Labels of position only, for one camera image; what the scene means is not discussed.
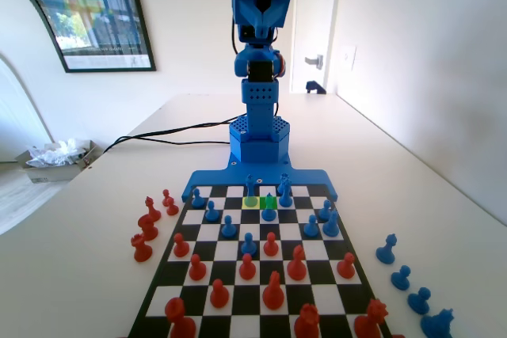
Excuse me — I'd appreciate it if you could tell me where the blue chess king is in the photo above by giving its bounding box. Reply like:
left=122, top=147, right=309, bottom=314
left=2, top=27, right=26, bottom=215
left=243, top=173, right=257, bottom=209

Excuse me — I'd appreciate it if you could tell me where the blue chess queen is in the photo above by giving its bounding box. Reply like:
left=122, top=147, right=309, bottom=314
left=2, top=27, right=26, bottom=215
left=277, top=173, right=295, bottom=209

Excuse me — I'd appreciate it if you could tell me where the blue chess bishop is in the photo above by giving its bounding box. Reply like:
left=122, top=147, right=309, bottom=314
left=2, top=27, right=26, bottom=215
left=322, top=209, right=340, bottom=238
left=261, top=192, right=277, bottom=222

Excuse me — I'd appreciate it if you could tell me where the red chess bishop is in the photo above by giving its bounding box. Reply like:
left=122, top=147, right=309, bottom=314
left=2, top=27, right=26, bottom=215
left=143, top=196, right=162, bottom=223
left=261, top=270, right=285, bottom=310

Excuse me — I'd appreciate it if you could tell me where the red chess rook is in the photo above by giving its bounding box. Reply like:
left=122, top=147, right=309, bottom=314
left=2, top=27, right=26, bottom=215
left=164, top=297, right=197, bottom=338
left=130, top=234, right=154, bottom=264

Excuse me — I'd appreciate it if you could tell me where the red chess king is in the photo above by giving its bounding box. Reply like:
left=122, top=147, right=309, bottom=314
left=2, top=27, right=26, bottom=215
left=293, top=303, right=321, bottom=338

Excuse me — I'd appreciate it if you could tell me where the white door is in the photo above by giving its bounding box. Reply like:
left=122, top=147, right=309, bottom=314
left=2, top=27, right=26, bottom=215
left=291, top=0, right=341, bottom=95

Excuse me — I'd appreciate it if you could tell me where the blue table clamp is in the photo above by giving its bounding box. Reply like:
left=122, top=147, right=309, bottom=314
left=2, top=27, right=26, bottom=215
left=305, top=80, right=328, bottom=96

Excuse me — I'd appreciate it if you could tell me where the black framed poster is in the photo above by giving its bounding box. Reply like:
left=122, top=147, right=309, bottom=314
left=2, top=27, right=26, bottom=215
left=0, top=0, right=158, bottom=74

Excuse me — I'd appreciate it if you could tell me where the blue base mounting plate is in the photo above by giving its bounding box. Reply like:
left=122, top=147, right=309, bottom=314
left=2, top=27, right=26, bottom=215
left=181, top=150, right=339, bottom=203

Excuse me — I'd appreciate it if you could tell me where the white arched panel dark rim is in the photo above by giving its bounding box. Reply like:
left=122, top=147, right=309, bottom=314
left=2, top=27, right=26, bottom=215
left=0, top=0, right=59, bottom=149

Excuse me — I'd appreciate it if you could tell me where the black white chessboard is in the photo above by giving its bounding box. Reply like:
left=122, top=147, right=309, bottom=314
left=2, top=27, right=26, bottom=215
left=126, top=184, right=393, bottom=338

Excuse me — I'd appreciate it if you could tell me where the crumpled white plastic wrap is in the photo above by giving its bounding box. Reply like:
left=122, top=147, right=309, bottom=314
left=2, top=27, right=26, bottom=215
left=26, top=138, right=90, bottom=168

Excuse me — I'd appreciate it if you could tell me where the cardboard box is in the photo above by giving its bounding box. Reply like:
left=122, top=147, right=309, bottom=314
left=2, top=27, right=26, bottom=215
left=15, top=139, right=100, bottom=184

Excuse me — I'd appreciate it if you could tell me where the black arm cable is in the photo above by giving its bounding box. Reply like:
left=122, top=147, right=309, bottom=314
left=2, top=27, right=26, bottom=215
left=230, top=17, right=239, bottom=56

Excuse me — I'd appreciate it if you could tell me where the white light switch plate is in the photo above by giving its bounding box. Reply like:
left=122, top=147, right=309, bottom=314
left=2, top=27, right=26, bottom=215
left=342, top=45, right=357, bottom=73

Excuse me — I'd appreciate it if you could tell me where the black power cable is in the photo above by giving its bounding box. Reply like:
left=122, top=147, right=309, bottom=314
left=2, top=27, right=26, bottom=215
left=118, top=135, right=233, bottom=145
left=103, top=115, right=245, bottom=154

